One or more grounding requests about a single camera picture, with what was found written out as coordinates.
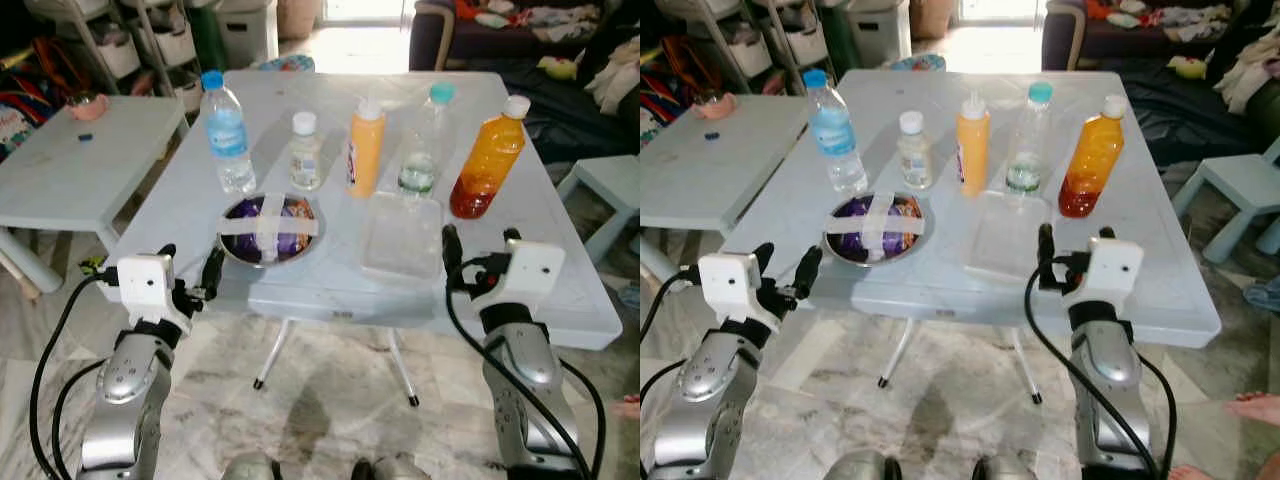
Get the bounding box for clear plastic food container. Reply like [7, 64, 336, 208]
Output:
[965, 190, 1053, 283]
[360, 192, 444, 283]

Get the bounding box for taped metal bowl purple contents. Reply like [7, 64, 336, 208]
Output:
[824, 192, 928, 267]
[218, 193, 325, 269]

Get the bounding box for orange juice bottle white cap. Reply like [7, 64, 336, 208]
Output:
[1058, 94, 1128, 219]
[449, 95, 532, 220]

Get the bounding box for clear teal-capped bottle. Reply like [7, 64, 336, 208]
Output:
[1004, 82, 1054, 198]
[397, 82, 456, 201]

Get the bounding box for pale blue plastic stool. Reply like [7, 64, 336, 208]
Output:
[1172, 135, 1280, 266]
[557, 155, 641, 266]

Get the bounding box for small white low table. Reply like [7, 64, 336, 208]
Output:
[640, 93, 809, 291]
[0, 95, 189, 296]

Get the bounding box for white folding table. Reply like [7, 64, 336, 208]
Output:
[705, 68, 1223, 409]
[100, 70, 623, 409]

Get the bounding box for orange squeeze bottle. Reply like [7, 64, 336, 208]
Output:
[346, 98, 387, 199]
[955, 92, 992, 198]

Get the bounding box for blue-capped water bottle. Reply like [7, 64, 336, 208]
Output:
[802, 68, 869, 196]
[200, 70, 258, 196]

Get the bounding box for small clear white-capped bottle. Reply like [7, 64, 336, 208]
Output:
[288, 111, 323, 192]
[897, 110, 934, 191]

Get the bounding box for grey robot left leg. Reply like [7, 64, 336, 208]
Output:
[825, 450, 901, 480]
[222, 452, 283, 480]

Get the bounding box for grey robot leg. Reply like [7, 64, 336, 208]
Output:
[975, 455, 1051, 480]
[222, 452, 283, 480]
[350, 455, 431, 480]
[825, 450, 901, 480]

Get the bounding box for dark sofa with clothes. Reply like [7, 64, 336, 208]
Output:
[1042, 0, 1280, 73]
[410, 0, 641, 73]

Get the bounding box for grey robot right leg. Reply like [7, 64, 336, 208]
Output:
[975, 455, 1051, 480]
[350, 455, 431, 480]

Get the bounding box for white storage drawer rack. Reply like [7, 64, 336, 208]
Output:
[655, 0, 831, 106]
[25, 0, 201, 111]

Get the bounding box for white plastic bin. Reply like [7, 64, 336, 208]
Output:
[215, 0, 279, 69]
[845, 0, 913, 69]

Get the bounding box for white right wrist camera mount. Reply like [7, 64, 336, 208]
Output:
[1062, 237, 1144, 313]
[470, 240, 566, 313]

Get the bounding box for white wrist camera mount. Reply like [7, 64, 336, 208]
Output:
[697, 252, 771, 333]
[105, 254, 181, 333]
[470, 240, 566, 313]
[1062, 237, 1144, 313]

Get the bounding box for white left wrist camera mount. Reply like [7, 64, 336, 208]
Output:
[697, 252, 771, 333]
[105, 254, 181, 333]

